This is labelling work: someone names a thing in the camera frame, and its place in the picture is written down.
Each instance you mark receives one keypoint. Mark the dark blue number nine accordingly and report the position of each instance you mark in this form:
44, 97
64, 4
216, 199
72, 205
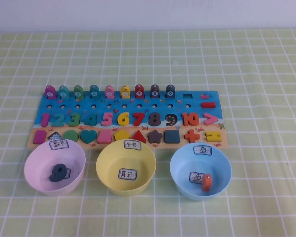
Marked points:
55, 176

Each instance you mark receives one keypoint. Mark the blue wooden puzzle board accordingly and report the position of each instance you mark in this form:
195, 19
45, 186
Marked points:
148, 105

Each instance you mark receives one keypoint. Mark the brown star piece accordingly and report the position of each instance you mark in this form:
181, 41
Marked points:
155, 136

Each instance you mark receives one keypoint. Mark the red triangle piece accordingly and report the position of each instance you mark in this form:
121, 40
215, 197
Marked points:
138, 138

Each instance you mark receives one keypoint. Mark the dark blue square piece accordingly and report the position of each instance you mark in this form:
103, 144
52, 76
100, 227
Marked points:
172, 136

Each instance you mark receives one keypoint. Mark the yellow pentagon piece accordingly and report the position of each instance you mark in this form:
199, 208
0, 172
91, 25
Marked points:
122, 135

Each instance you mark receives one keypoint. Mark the pink trapezoid piece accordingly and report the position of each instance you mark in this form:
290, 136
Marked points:
104, 137

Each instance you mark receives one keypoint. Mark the teal heart piece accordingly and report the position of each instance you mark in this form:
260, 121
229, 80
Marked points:
88, 135

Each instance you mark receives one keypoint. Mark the yellow plastic bowl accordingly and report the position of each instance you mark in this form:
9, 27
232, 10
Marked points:
108, 177

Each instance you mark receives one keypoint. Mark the light blue plastic bowl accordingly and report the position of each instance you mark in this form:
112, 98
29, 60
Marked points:
185, 182

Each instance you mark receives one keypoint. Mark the green circle piece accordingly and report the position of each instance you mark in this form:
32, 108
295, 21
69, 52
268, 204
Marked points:
70, 135

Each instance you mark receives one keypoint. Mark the magenta rectangle piece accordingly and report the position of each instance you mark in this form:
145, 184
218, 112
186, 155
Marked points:
40, 137

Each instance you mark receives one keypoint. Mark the pink plastic bowl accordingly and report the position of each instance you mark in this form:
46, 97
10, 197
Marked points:
34, 172

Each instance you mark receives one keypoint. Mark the brown number eight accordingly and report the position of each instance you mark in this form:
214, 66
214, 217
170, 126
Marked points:
155, 119

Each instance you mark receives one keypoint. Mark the red number seven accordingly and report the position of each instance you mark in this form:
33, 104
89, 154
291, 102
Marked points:
139, 114

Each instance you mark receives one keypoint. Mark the yellow number six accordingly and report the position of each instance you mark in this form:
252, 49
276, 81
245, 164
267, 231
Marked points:
121, 119

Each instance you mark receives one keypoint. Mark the brown number eight fish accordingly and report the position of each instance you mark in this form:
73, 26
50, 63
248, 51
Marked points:
155, 91

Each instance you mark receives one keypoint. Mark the red number seven fish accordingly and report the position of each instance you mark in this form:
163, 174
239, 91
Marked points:
139, 91

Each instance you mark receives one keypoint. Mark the yellow number six fish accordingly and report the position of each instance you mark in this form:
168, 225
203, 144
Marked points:
125, 91

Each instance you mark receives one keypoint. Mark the orange number ten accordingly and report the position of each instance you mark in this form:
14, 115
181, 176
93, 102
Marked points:
185, 118

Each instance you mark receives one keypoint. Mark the pink number five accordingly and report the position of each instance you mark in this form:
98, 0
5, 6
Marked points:
108, 114

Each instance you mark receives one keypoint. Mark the pink number five fish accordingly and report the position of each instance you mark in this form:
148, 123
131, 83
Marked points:
109, 91

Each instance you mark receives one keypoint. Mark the orange plus sign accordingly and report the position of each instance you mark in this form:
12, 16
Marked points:
192, 136

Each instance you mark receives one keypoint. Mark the teal number four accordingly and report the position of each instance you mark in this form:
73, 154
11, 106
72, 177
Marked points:
93, 121

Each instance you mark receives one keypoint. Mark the blue number four fish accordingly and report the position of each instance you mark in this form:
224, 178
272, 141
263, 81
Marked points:
94, 91

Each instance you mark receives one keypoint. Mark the red minus sign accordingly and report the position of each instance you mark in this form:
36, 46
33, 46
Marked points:
209, 104

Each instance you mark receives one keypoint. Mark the pink greater-than sign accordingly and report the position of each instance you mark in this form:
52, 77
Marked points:
213, 119

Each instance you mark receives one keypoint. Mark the yellow equals sign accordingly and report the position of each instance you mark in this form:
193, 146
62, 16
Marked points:
213, 134

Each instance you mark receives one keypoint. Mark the green number three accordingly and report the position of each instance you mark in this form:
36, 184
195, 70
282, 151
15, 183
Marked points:
77, 122

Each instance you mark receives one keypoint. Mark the green number three fish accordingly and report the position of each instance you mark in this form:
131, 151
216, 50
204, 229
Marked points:
78, 91

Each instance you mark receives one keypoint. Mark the orange fish peg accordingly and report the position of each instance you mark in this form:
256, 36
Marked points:
207, 184

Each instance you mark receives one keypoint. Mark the teal number two fish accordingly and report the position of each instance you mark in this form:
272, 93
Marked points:
63, 91

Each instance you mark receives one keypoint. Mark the teal number two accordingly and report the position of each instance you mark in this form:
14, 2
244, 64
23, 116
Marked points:
58, 123

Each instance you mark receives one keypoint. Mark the magenta number one fish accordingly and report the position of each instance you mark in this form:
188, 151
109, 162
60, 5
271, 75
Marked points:
50, 91

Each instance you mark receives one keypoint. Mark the magenta number one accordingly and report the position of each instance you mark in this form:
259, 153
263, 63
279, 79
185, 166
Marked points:
46, 119

